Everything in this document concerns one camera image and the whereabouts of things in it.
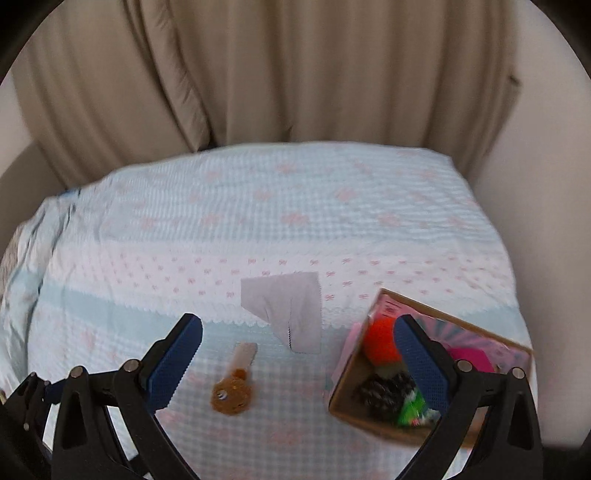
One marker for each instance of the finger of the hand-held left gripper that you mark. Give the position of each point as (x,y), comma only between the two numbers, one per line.
(30,397)

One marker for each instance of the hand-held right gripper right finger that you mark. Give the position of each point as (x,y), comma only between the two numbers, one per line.
(422,364)

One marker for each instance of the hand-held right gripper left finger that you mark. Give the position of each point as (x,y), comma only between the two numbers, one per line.
(173,364)

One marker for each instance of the green soft toy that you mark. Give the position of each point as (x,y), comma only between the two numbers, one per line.
(408,406)

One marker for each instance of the orange soft ball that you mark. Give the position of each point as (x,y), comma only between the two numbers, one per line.
(381,339)

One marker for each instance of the black white spotted scrunchie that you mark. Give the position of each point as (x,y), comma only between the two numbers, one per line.
(381,392)

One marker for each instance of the pink soft pouch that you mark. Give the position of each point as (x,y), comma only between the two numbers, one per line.
(475,357)

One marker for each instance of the amber squishy toy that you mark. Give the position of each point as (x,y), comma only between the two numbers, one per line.
(231,397)

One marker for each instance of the printed cardboard box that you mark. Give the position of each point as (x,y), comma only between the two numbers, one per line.
(351,383)

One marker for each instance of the grey cloth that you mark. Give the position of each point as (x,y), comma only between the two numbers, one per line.
(300,314)

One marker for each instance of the light blue patterned bed sheet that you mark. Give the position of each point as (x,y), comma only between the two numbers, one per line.
(231,221)

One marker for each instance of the beige curtain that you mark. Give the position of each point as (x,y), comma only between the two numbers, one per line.
(277,69)

